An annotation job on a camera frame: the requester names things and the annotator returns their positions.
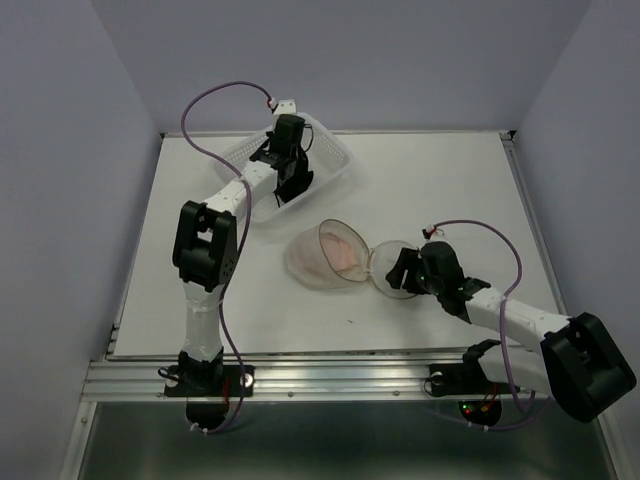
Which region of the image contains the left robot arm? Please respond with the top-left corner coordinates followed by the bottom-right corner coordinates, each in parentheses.
top-left (159, 114), bottom-right (314, 397)

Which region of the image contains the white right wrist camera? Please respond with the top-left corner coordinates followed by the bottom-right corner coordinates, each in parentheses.
top-left (421, 225), bottom-right (445, 242)

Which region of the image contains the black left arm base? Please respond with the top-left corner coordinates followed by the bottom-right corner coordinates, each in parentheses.
top-left (158, 364), bottom-right (255, 435)

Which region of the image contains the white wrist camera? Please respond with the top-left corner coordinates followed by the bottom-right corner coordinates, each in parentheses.
top-left (267, 99), bottom-right (298, 116)
top-left (421, 225), bottom-right (445, 242)

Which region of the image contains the aluminium front rail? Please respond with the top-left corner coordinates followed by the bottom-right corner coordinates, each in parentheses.
top-left (80, 349), bottom-right (463, 403)

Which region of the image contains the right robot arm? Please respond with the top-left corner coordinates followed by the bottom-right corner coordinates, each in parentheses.
top-left (385, 241), bottom-right (637, 423)

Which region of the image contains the white mesh laundry bag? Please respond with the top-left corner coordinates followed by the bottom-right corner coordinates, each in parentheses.
top-left (284, 219), bottom-right (414, 300)

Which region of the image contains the black bra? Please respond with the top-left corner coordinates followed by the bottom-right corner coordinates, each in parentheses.
top-left (274, 171), bottom-right (314, 208)

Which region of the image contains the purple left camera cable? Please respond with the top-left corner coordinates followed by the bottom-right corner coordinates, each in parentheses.
top-left (179, 80), bottom-right (274, 435)

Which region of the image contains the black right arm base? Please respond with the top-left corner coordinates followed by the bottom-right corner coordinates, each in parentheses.
top-left (423, 340), bottom-right (510, 429)

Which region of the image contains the white perforated plastic basket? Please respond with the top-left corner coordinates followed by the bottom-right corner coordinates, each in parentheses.
top-left (213, 112), bottom-right (354, 224)

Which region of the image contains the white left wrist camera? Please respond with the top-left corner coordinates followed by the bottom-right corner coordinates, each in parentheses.
top-left (267, 99), bottom-right (298, 116)

